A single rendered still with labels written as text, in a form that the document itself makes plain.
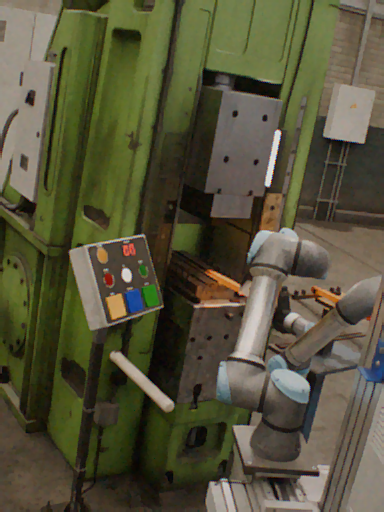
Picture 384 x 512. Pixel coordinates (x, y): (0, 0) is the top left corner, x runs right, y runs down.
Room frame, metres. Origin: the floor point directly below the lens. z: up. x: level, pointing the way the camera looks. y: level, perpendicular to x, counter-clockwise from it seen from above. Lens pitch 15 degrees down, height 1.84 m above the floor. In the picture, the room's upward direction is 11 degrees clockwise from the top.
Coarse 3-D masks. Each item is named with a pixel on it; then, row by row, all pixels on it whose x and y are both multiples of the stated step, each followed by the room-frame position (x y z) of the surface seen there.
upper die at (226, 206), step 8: (184, 184) 2.90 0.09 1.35; (184, 192) 2.89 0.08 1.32; (192, 192) 2.84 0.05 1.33; (200, 192) 2.79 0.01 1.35; (184, 200) 2.88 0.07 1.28; (192, 200) 2.83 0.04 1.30; (200, 200) 2.78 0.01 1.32; (208, 200) 2.74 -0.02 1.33; (216, 200) 2.72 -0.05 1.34; (224, 200) 2.74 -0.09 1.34; (232, 200) 2.77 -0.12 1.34; (240, 200) 2.79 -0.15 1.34; (248, 200) 2.81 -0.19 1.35; (200, 208) 2.78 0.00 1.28; (208, 208) 2.73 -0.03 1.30; (216, 208) 2.73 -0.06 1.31; (224, 208) 2.75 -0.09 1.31; (232, 208) 2.77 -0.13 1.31; (240, 208) 2.80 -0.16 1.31; (248, 208) 2.82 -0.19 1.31; (216, 216) 2.73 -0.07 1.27; (224, 216) 2.75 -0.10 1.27; (232, 216) 2.78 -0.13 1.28; (240, 216) 2.80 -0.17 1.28; (248, 216) 2.82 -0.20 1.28
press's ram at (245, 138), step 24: (216, 96) 2.71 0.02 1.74; (240, 96) 2.73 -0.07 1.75; (216, 120) 2.69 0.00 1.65; (240, 120) 2.75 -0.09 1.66; (264, 120) 2.82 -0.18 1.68; (192, 144) 2.80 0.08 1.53; (216, 144) 2.69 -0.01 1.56; (240, 144) 2.76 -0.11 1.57; (264, 144) 2.83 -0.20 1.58; (192, 168) 2.77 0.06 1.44; (216, 168) 2.71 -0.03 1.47; (240, 168) 2.77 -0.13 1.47; (264, 168) 2.84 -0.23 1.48; (216, 192) 2.72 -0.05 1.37; (240, 192) 2.79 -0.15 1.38; (264, 192) 2.86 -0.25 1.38
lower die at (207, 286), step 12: (180, 252) 3.10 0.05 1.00; (168, 264) 2.94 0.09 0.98; (192, 264) 2.93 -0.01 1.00; (204, 264) 3.00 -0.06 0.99; (192, 276) 2.82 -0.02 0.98; (204, 276) 2.83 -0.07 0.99; (192, 288) 2.74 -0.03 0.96; (204, 288) 2.74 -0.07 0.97; (216, 288) 2.77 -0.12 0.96; (228, 288) 2.81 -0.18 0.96
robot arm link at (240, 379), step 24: (264, 240) 2.03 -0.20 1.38; (288, 240) 2.03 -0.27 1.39; (264, 264) 1.99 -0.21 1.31; (288, 264) 2.00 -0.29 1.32; (264, 288) 1.96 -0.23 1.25; (264, 312) 1.92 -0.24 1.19; (240, 336) 1.90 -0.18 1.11; (264, 336) 1.89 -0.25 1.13; (240, 360) 1.83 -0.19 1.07; (240, 384) 1.79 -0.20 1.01
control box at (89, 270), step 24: (120, 240) 2.39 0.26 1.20; (144, 240) 2.50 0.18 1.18; (72, 264) 2.24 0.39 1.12; (96, 264) 2.23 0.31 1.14; (120, 264) 2.34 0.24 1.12; (144, 264) 2.44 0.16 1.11; (96, 288) 2.19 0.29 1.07; (120, 288) 2.29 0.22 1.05; (96, 312) 2.18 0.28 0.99; (144, 312) 2.34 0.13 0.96
